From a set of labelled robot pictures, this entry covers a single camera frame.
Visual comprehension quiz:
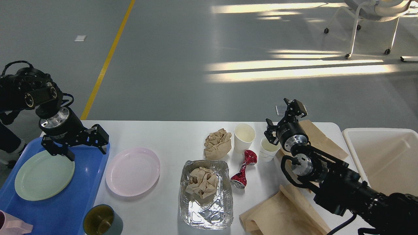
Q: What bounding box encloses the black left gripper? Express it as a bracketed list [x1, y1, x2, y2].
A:
[39, 106, 109, 162]

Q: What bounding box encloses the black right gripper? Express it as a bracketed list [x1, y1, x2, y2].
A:
[264, 98, 309, 151]

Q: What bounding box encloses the pink plastic plate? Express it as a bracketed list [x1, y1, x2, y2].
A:
[105, 147, 161, 197]

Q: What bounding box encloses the dark teal mug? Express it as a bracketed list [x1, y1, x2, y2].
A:
[83, 204, 123, 235]

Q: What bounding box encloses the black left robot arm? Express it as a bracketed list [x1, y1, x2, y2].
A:
[1, 60, 109, 161]

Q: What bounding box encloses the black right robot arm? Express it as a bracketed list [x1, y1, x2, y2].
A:
[264, 98, 418, 235]

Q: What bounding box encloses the floor socket plate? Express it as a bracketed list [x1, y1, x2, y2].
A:
[276, 105, 287, 117]

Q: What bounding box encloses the short white paper cup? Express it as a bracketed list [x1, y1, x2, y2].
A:
[258, 137, 281, 162]

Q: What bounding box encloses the brown paper bag rear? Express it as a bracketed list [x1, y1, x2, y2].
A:
[275, 119, 349, 194]

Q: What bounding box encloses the brown paper bag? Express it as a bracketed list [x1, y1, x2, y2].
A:
[275, 119, 349, 194]
[239, 185, 330, 235]

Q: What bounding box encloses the tall white paper cup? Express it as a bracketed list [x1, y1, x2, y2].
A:
[234, 123, 256, 154]

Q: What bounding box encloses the light green plate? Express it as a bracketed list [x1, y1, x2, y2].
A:
[14, 150, 75, 201]

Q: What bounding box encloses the crumpled brown paper ball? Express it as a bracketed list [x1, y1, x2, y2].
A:
[203, 128, 232, 160]

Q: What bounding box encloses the blue plastic tray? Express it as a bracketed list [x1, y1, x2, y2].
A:
[0, 137, 109, 235]

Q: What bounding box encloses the crushed red can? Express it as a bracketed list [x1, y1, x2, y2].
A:
[230, 149, 257, 189]

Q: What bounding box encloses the brown paper bag front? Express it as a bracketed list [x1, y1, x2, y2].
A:
[239, 185, 330, 235]

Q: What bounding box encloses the crumpled brown paper in tray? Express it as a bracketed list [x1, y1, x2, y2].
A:
[185, 167, 218, 199]

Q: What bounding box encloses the white floor marker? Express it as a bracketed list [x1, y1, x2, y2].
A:
[74, 35, 87, 42]

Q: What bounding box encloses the pink cloth corner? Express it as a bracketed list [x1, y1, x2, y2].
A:
[0, 210, 33, 235]

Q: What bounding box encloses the white plastic bin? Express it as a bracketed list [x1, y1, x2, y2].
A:
[342, 128, 418, 196]

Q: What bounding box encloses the aluminium foil tray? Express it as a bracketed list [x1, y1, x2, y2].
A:
[179, 160, 234, 229]

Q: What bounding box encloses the white bar on floor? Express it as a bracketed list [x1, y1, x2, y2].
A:
[400, 55, 418, 62]

